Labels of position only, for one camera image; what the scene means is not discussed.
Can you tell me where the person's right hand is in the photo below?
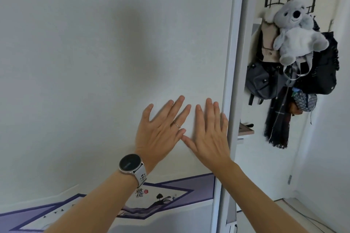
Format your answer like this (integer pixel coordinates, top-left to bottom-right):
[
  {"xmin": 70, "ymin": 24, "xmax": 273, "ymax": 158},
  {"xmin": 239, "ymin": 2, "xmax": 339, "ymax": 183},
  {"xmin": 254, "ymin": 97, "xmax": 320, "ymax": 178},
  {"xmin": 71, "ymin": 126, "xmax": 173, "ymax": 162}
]
[{"xmin": 182, "ymin": 98, "xmax": 233, "ymax": 174}]

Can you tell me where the grey koala plush backpack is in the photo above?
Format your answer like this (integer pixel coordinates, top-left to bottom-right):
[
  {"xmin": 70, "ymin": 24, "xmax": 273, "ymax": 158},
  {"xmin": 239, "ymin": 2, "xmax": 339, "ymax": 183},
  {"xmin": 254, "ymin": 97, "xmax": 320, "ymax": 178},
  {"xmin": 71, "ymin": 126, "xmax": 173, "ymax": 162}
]
[{"xmin": 264, "ymin": 0, "xmax": 330, "ymax": 82}]

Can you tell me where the wooden picture frame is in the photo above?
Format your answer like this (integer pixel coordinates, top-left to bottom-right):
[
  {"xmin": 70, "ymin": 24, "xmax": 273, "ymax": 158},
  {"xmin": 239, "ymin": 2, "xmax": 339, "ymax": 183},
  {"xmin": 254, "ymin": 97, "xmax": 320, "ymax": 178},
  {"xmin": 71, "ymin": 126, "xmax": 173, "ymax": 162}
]
[{"xmin": 238, "ymin": 127, "xmax": 255, "ymax": 137}]

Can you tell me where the white door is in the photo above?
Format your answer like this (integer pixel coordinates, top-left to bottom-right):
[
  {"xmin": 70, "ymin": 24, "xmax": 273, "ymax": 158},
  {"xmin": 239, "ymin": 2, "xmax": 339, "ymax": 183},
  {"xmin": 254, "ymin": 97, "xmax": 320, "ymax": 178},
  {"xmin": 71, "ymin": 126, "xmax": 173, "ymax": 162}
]
[{"xmin": 240, "ymin": 0, "xmax": 344, "ymax": 209}]

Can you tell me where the person's left hand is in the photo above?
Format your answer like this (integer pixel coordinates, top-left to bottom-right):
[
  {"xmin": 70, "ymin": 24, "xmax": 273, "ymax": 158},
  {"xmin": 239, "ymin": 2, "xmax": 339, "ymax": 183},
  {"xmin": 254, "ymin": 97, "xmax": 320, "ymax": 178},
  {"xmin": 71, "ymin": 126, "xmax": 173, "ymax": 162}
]
[{"xmin": 135, "ymin": 95, "xmax": 192, "ymax": 172}]

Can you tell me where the dark fringed scarf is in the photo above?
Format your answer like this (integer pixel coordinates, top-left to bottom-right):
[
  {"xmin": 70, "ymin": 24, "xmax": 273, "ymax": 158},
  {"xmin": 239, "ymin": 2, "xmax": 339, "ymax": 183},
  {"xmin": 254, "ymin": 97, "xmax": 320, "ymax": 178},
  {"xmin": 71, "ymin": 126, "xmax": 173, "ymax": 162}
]
[{"xmin": 264, "ymin": 85, "xmax": 295, "ymax": 150}]

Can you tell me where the black backpack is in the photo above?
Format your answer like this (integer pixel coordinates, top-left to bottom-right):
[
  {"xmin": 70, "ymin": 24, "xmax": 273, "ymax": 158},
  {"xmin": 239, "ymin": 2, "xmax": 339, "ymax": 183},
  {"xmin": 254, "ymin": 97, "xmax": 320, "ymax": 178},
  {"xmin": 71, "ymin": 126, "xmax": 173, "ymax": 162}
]
[{"xmin": 294, "ymin": 17, "xmax": 340, "ymax": 95}]

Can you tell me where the person's right forearm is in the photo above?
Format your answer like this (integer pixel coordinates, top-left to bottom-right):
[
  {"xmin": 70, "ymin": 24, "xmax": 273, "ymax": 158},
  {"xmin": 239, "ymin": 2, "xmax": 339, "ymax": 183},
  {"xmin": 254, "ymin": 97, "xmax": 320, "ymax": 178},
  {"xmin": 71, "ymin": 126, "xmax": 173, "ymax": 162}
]
[{"xmin": 212, "ymin": 159, "xmax": 310, "ymax": 233}]

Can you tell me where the white smartwatch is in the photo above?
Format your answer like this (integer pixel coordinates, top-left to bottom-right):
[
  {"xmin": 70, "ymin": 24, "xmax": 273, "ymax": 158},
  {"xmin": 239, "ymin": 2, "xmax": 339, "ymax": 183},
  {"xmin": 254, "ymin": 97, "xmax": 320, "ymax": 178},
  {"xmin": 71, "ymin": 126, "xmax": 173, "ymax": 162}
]
[{"xmin": 118, "ymin": 154, "xmax": 149, "ymax": 187}]

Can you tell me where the dark grey bag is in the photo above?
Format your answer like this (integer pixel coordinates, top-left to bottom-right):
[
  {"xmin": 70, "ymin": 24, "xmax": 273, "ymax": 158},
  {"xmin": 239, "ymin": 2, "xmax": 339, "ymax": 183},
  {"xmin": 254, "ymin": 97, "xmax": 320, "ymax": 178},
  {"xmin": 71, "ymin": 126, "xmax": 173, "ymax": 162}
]
[{"xmin": 245, "ymin": 62, "xmax": 282, "ymax": 106}]

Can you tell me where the blue patterned bag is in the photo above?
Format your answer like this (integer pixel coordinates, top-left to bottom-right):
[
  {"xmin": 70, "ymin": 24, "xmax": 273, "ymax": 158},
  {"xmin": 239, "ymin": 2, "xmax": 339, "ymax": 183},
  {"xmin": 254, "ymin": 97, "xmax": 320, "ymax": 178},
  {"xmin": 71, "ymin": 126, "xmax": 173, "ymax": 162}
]
[{"xmin": 291, "ymin": 89, "xmax": 318, "ymax": 126}]

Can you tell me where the person's left forearm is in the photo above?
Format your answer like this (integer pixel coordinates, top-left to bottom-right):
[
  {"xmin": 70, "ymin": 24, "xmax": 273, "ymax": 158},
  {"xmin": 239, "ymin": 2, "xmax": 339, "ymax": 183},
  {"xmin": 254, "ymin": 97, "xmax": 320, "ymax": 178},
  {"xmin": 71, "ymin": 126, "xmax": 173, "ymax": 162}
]
[{"xmin": 43, "ymin": 171, "xmax": 139, "ymax": 233}]

